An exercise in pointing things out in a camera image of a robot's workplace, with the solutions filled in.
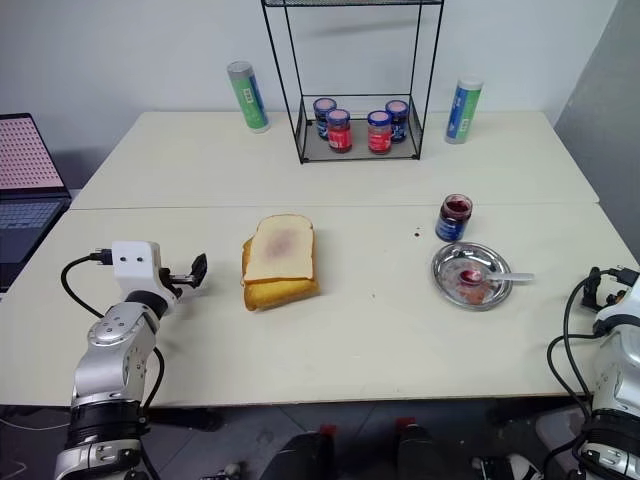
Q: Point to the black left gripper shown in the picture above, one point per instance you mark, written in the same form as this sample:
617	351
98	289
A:
175	279

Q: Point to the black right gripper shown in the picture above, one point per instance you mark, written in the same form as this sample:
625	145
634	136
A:
611	290

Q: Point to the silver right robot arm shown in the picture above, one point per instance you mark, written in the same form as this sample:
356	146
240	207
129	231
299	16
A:
612	390

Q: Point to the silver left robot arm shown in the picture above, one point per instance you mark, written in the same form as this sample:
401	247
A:
107	350

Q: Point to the bread slices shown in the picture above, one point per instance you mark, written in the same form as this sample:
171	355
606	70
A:
282	247

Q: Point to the open blue-label jam jar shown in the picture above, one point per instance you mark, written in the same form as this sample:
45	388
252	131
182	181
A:
454	222

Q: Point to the red-label jam jar pink lid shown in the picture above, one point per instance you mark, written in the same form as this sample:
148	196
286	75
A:
339	132
379	134

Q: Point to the blue-label jam jar pink lid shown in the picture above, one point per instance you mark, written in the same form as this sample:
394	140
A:
321	112
398	122

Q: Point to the silver metal spoon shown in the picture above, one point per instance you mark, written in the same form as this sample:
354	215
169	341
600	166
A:
505	277

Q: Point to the round silver metal plate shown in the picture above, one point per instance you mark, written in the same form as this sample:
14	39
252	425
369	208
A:
450	285

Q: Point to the green-label cylindrical can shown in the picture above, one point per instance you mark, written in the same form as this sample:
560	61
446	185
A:
248	97

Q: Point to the black laptop pink screen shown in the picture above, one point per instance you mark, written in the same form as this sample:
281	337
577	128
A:
27	200

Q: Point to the white and black shoe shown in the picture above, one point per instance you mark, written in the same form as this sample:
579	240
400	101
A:
510	467

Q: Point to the dark rounded shape red tab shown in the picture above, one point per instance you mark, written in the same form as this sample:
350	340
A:
420	455
300	457

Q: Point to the blue-label cylindrical can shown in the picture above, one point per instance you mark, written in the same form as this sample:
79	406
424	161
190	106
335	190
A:
465	110

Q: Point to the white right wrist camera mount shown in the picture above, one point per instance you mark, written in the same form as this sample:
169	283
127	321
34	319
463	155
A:
620	300

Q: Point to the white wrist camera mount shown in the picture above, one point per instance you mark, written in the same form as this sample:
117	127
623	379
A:
132	267
620	300

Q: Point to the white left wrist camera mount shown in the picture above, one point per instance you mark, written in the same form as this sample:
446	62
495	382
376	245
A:
132	267

